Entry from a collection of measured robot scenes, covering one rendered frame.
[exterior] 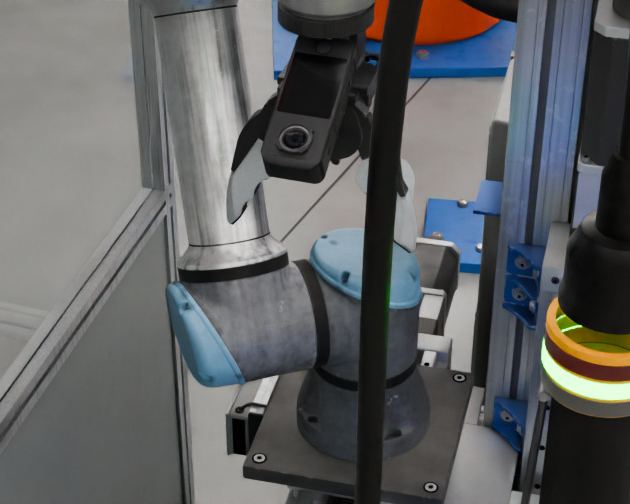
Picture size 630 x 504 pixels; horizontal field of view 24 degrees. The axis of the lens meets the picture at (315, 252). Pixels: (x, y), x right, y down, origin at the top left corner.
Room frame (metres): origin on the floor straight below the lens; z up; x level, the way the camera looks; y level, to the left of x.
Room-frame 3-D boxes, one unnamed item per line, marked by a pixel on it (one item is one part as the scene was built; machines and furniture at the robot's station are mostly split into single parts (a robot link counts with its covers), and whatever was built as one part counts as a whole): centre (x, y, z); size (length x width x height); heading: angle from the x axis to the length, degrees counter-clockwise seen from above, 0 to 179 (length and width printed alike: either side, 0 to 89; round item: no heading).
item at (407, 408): (1.27, -0.05, 1.09); 0.15 x 0.15 x 0.10
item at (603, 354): (0.41, -0.10, 1.80); 0.04 x 0.04 x 0.03
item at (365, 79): (0.99, -0.01, 1.62); 0.09 x 0.08 x 0.12; 164
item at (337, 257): (1.26, -0.05, 1.20); 0.13 x 0.12 x 0.14; 108
